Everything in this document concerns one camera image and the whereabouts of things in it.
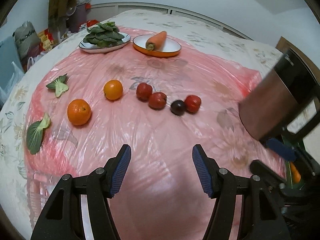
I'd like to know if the red yellow snack box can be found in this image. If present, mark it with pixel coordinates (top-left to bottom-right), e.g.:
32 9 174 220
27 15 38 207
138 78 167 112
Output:
37 28 58 52

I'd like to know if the white blue-rimmed plate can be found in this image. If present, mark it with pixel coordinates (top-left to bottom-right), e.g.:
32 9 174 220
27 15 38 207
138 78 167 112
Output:
78 33 131 54

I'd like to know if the brown jacket on rack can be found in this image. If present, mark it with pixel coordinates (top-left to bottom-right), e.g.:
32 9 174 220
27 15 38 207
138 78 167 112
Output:
48 0 78 27

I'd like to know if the pink plastic sheet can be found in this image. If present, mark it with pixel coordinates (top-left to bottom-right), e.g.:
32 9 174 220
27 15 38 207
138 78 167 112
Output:
25 43 285 239

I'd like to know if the orange single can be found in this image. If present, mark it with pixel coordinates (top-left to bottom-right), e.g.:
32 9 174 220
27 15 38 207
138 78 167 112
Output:
103 80 123 101

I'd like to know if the floral bed quilt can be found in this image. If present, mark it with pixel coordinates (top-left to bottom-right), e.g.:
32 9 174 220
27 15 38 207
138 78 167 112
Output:
1 9 281 239

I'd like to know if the bok choy leaf lower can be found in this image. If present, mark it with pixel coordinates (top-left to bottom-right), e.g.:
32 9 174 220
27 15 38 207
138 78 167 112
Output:
26 113 51 155

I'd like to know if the grey printed bag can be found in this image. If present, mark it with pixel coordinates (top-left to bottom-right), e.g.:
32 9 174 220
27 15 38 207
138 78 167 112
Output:
13 21 41 59

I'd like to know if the carrot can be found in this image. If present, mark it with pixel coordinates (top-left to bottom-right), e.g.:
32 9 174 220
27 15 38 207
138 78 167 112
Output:
145 31 167 51

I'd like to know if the clear glass tray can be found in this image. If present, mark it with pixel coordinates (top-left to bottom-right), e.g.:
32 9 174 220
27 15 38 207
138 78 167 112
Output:
27 171 62 228

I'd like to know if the pile of green leaves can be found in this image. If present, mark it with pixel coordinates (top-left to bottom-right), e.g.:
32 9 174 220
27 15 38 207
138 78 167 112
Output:
83 22 123 44

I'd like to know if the red fruit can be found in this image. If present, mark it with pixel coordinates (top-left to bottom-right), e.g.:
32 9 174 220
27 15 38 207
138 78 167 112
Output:
148 92 167 110
136 83 153 102
184 95 202 114

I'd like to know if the dark plum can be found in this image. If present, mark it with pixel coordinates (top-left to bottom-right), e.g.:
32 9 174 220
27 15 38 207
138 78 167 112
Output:
170 100 185 116

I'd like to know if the bok choy piece upper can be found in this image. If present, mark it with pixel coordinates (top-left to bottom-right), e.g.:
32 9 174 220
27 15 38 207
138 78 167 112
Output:
46 74 69 98

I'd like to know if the green shallow box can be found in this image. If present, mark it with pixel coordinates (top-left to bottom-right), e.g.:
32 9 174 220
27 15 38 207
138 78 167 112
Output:
281 135 305 190

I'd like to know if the black and copper kettle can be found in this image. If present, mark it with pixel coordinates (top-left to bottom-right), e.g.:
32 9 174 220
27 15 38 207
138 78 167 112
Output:
239 49 319 144

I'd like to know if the blue plastic bin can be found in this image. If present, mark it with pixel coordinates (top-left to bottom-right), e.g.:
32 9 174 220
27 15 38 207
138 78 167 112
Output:
0 36 24 93

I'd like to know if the orange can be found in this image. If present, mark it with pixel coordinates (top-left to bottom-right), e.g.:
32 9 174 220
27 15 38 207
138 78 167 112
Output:
289 162 301 184
67 99 92 126

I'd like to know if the orange oval dish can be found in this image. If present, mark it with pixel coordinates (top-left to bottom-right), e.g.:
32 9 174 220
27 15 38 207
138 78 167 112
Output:
132 33 182 58

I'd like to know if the wooden headboard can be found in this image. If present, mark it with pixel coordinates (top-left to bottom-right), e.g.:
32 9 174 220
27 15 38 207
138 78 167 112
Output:
276 36 292 53

